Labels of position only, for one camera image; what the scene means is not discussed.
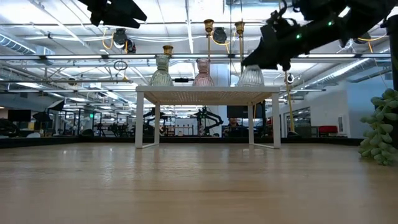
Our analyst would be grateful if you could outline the person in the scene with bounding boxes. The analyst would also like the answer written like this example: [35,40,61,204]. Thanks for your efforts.
[221,116,248,138]

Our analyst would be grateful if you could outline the short brass candlestick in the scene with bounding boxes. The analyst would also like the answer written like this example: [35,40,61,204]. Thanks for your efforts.
[162,44,175,58]

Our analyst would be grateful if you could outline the black monitor screen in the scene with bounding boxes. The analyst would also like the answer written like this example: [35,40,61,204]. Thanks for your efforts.
[226,105,249,119]

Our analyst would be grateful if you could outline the black ceiling cable reel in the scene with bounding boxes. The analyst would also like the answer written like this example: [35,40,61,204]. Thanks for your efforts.
[112,27,137,55]
[211,27,229,45]

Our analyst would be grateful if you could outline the tall brass candlestick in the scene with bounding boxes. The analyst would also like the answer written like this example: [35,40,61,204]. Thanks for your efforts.
[234,21,246,68]
[203,19,216,60]

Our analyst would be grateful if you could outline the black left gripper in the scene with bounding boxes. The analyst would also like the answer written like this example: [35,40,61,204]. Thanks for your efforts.
[77,0,148,30]

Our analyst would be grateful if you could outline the red box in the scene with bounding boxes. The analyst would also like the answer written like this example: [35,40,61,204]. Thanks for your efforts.
[318,125,339,137]

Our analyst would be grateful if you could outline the potted green succulent plant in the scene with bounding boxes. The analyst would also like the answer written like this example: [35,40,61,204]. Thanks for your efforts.
[358,88,398,167]

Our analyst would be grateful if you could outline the clear ribbed glass candle holder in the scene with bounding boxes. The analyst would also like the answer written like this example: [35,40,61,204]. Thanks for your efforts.
[237,64,266,88]

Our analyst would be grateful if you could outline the black metal table frame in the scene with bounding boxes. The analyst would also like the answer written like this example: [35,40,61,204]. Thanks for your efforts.
[0,136,365,149]

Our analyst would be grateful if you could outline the yellow hanging cord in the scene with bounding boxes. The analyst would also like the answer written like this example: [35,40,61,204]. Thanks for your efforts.
[283,70,297,136]

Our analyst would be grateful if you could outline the black hanging cable loop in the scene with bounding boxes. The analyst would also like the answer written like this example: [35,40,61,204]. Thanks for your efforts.
[113,59,129,72]

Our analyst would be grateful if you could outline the white perforated metal riser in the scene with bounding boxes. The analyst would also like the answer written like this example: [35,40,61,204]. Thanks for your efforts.
[134,85,282,150]

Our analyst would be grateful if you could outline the pink ribbed glass candle holder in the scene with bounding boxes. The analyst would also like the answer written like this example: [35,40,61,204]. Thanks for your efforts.
[192,58,215,87]

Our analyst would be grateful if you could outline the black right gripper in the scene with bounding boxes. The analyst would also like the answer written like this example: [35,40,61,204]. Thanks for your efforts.
[241,8,312,72]

